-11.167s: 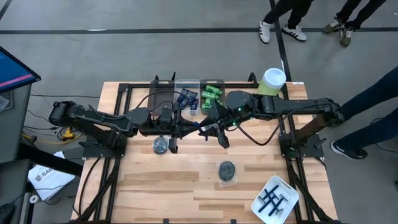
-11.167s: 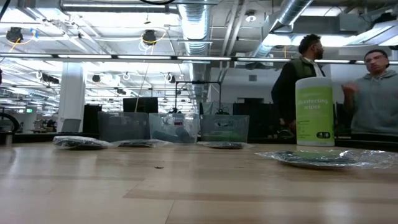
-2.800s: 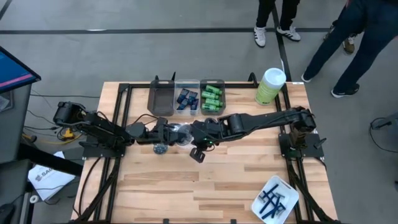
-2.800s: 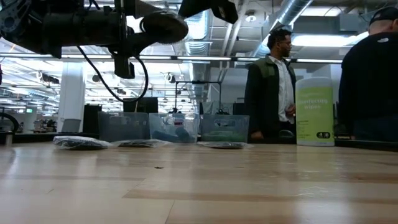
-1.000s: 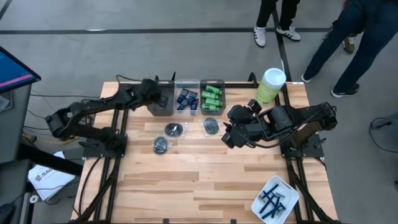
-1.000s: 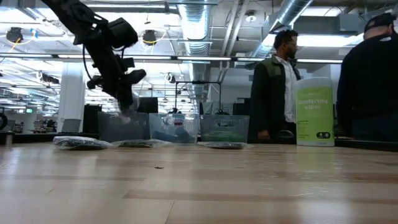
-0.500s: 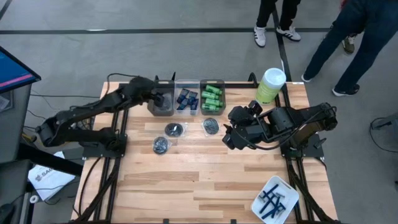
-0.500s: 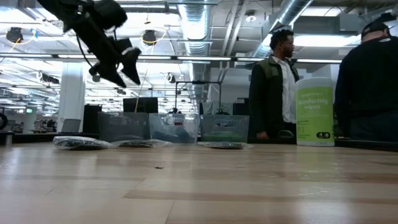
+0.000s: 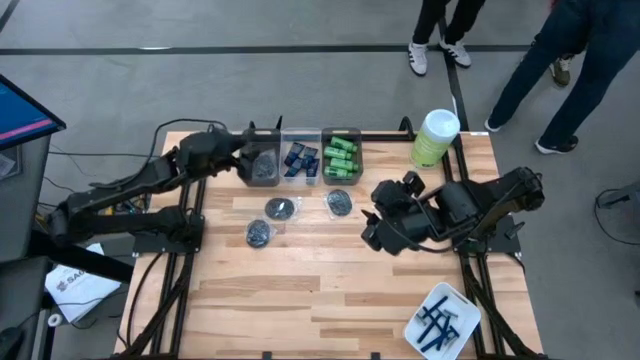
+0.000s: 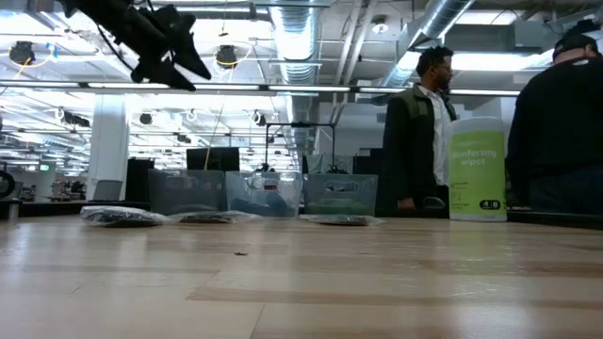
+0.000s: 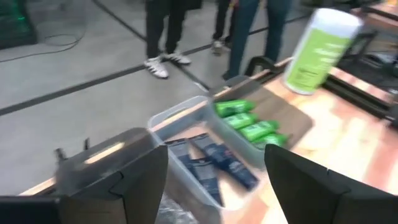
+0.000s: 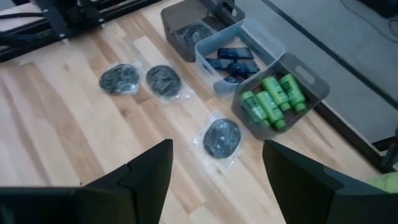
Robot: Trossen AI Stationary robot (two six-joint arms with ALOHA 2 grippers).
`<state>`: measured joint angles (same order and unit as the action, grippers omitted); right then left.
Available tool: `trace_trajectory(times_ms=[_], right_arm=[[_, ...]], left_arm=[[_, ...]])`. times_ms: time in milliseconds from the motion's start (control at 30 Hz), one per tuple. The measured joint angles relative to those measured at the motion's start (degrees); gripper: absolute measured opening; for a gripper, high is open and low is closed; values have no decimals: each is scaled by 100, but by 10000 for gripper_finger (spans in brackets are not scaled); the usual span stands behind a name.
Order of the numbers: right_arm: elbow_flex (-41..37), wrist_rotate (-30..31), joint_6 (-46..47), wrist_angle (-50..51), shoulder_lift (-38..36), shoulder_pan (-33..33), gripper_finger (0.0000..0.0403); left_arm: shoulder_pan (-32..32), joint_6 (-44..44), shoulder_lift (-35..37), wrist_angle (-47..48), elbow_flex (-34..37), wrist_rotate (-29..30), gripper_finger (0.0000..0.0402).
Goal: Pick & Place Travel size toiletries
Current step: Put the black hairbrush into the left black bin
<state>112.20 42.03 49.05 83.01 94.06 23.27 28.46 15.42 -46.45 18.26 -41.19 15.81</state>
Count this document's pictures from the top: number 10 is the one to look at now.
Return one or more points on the narrow silver ventilation duct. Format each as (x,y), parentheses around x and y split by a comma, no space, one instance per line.
(443,14)

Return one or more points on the wide silver ventilation duct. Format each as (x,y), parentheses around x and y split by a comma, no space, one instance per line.
(297,28)

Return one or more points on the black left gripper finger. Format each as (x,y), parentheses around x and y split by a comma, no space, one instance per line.
(190,52)
(160,73)

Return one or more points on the smoky grey plastic bin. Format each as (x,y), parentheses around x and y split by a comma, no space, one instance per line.
(188,188)
(339,186)

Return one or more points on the grey chair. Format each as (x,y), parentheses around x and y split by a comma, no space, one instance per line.
(108,189)

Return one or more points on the long ceiling light strip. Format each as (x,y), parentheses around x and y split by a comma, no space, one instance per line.
(282,87)

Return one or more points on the person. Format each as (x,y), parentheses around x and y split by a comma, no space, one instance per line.
(410,150)
(556,132)

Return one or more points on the black cabinet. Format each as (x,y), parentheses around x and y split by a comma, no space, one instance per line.
(139,181)

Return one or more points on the green disinfecting wipes canister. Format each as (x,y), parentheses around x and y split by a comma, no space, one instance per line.
(476,188)

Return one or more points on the black monitor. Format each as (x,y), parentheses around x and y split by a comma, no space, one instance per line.
(212,159)

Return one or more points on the clear plastic bin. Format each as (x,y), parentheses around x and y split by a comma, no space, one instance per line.
(264,181)

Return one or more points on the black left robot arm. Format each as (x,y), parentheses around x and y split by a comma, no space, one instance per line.
(103,14)

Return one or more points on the black metal stand frame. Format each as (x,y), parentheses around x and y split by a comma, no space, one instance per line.
(301,124)

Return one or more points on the white square pillar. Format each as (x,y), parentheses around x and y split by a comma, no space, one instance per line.
(108,141)

